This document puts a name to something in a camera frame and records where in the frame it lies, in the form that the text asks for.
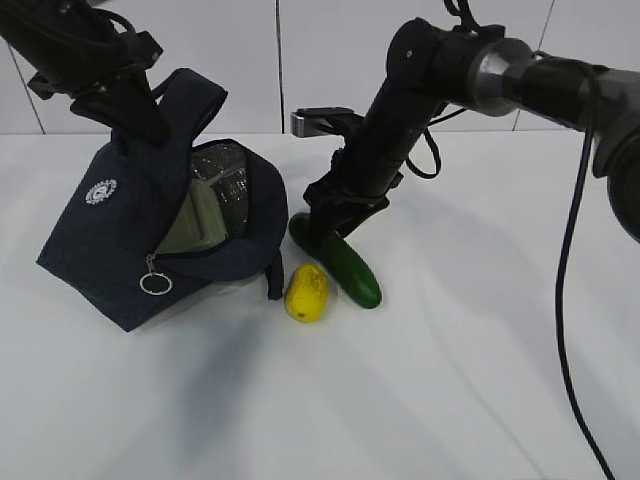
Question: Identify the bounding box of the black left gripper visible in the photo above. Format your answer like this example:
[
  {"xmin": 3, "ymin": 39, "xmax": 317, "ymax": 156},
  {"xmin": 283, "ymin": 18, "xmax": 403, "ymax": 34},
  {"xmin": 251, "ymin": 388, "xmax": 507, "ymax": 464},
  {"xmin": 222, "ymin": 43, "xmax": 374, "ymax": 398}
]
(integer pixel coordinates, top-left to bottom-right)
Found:
[{"xmin": 27, "ymin": 29, "xmax": 171, "ymax": 145}]

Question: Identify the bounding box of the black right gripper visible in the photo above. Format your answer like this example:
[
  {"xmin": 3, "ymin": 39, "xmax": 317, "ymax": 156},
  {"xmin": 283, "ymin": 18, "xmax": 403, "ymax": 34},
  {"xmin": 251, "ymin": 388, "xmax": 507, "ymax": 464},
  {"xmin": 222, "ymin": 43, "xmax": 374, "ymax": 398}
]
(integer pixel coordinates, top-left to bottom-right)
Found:
[{"xmin": 303, "ymin": 173, "xmax": 390, "ymax": 252}]

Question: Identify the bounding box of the green cucumber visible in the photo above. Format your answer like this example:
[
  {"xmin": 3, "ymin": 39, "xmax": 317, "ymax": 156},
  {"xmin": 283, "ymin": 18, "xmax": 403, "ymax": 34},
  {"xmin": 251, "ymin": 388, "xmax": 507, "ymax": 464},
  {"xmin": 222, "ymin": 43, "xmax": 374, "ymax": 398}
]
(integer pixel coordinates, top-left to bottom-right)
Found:
[{"xmin": 288, "ymin": 212, "xmax": 383, "ymax": 309}]

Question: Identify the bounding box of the yellow lemon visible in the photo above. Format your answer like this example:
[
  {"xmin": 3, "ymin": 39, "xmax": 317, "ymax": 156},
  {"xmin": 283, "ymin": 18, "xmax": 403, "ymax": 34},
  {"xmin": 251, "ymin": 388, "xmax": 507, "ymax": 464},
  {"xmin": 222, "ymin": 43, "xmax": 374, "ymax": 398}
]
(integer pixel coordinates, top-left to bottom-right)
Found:
[{"xmin": 284, "ymin": 264, "xmax": 329, "ymax": 323}]

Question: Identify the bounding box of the navy blue lunch bag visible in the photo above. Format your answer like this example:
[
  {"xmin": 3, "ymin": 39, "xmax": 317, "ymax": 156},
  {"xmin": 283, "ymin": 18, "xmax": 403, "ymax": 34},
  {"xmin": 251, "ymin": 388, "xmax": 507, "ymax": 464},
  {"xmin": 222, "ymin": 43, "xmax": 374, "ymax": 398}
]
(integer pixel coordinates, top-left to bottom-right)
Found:
[{"xmin": 37, "ymin": 68, "xmax": 288, "ymax": 331}]

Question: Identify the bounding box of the green lid glass food container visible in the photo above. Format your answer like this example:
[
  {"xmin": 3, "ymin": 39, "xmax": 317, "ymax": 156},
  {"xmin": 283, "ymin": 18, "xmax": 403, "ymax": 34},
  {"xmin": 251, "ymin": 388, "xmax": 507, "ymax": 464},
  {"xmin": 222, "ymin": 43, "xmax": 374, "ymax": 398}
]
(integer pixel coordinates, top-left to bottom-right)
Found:
[{"xmin": 156, "ymin": 179, "xmax": 228, "ymax": 254}]

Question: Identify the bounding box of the silver zipper pull ring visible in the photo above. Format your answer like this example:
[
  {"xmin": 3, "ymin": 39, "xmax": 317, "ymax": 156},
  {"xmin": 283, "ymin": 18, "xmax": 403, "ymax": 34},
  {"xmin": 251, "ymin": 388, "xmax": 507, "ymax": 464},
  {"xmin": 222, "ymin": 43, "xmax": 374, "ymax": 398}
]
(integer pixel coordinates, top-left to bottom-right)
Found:
[{"xmin": 139, "ymin": 253, "xmax": 174, "ymax": 296}]

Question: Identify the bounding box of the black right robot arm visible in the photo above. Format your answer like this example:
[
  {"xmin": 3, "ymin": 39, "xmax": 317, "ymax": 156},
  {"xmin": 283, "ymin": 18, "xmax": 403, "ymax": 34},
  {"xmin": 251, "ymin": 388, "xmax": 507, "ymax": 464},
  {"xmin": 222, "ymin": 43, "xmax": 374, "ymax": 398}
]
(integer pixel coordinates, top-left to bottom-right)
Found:
[{"xmin": 292, "ymin": 18, "xmax": 639, "ymax": 243}]

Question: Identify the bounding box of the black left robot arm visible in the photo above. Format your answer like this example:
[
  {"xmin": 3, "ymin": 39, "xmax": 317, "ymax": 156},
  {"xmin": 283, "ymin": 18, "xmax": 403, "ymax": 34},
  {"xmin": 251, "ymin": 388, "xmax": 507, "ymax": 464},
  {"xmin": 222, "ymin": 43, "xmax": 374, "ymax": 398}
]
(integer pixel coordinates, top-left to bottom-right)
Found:
[{"xmin": 1, "ymin": 1, "xmax": 170, "ymax": 145}]

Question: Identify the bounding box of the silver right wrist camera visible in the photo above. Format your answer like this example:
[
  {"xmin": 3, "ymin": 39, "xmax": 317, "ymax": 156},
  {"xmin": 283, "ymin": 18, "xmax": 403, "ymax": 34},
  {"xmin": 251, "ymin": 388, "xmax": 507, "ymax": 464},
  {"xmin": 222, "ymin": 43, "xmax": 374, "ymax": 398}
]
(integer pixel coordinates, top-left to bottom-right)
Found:
[{"xmin": 290, "ymin": 107, "xmax": 364, "ymax": 138}]

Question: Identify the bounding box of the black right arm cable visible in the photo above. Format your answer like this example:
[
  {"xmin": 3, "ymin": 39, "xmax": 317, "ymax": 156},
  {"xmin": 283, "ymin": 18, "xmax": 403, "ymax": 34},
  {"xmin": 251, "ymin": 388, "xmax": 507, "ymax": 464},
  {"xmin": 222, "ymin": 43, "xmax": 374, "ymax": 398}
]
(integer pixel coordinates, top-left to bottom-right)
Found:
[{"xmin": 404, "ymin": 59, "xmax": 619, "ymax": 480}]

